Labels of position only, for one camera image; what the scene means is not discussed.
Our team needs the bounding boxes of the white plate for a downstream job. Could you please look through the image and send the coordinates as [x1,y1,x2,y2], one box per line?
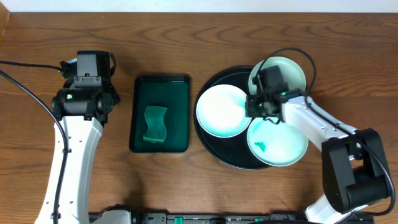
[195,84,251,138]

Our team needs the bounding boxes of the green wavy sponge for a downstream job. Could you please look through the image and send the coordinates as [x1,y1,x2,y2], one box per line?
[143,105,167,143]

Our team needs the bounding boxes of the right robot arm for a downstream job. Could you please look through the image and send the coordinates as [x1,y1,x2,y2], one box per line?
[245,85,396,223]

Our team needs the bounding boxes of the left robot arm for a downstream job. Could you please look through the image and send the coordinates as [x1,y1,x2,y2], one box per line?
[36,87,120,223]

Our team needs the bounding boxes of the round black tray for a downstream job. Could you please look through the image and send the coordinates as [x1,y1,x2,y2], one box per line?
[194,66,283,169]

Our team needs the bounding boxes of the rectangular green tray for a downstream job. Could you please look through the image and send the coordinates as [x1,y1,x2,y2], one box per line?
[129,75,190,153]

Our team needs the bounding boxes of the pale green plate top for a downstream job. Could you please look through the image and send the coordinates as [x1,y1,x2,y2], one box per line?
[248,57,306,95]

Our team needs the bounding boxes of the pale green plate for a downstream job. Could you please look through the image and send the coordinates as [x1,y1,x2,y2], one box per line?
[247,118,308,167]
[248,57,306,95]

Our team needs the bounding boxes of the pale green plate bottom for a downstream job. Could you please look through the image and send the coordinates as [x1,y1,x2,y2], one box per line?
[247,118,308,167]

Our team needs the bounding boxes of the right black cable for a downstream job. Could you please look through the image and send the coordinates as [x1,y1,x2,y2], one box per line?
[254,47,396,216]

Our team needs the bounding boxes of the black cable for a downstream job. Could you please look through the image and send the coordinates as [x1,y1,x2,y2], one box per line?
[254,47,396,216]
[0,60,70,224]

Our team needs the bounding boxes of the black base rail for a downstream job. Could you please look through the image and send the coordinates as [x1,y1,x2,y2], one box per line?
[88,212,374,224]

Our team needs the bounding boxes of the left black cable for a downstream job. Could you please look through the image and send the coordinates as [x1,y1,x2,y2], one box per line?
[0,60,70,224]

